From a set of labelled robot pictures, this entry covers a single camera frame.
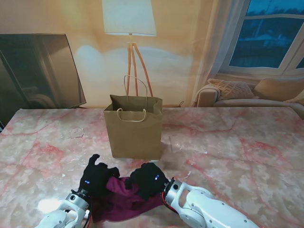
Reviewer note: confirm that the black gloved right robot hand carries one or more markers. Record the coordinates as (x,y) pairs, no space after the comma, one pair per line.
(149,180)

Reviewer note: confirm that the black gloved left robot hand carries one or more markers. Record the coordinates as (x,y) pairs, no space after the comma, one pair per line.
(95,178)

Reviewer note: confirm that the printed room scene backdrop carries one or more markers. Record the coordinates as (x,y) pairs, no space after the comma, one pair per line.
(178,47)

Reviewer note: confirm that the clear plastic film scrap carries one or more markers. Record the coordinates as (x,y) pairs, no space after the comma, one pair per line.
(73,133)

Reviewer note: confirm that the thin clear stick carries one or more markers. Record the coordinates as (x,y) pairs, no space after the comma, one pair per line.
(170,142)

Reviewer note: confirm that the dark grey leaning panel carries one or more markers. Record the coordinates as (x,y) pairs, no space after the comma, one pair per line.
(35,71)

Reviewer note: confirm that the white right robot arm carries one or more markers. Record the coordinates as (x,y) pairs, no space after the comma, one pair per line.
(202,206)

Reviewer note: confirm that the magenta shorts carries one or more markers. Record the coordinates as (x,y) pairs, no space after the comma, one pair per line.
(123,206)

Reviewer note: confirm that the kraft paper bag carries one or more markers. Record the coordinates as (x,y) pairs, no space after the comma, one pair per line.
(135,137)

